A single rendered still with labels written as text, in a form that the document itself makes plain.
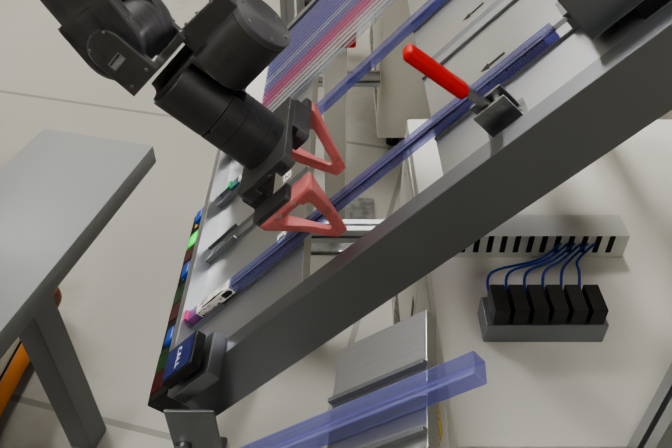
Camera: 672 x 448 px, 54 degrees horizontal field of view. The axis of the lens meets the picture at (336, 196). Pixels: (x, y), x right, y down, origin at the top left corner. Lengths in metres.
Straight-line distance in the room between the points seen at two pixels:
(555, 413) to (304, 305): 0.39
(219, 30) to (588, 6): 0.28
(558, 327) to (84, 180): 0.83
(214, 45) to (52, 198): 0.74
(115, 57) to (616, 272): 0.78
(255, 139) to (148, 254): 1.40
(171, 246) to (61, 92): 1.06
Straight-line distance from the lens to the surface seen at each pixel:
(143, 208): 2.13
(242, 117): 0.59
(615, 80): 0.51
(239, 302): 0.74
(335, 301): 0.61
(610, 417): 0.90
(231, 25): 0.54
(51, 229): 1.18
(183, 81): 0.57
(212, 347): 0.68
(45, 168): 1.33
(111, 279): 1.93
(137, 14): 0.58
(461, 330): 0.93
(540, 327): 0.92
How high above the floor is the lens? 1.33
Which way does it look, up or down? 39 degrees down
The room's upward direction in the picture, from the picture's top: straight up
